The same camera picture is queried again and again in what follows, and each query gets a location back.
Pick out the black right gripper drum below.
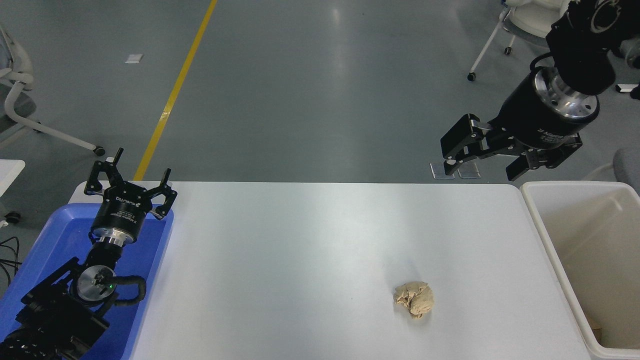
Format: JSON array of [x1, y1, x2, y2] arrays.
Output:
[[492, 74, 597, 152]]

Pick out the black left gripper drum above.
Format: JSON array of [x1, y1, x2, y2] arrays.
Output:
[[91, 182, 154, 240]]

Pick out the tan paper ball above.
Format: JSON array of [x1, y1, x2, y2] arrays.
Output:
[[393, 281, 435, 319]]

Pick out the blue plastic tray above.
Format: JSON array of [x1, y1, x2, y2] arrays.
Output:
[[0, 202, 175, 360]]

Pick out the grey round seat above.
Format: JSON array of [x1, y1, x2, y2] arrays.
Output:
[[614, 147, 640, 196]]

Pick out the large pale plastic bin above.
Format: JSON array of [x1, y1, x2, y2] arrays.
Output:
[[520, 180, 640, 360]]

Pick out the white wheeled chair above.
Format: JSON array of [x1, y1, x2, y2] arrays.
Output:
[[467, 0, 571, 83]]

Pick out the small white side table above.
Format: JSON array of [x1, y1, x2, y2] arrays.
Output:
[[0, 159, 26, 198]]

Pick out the white chair with grey seat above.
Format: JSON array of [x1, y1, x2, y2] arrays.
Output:
[[0, 25, 107, 157]]

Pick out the thin black cables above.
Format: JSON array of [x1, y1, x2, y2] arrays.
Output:
[[0, 236, 22, 286]]

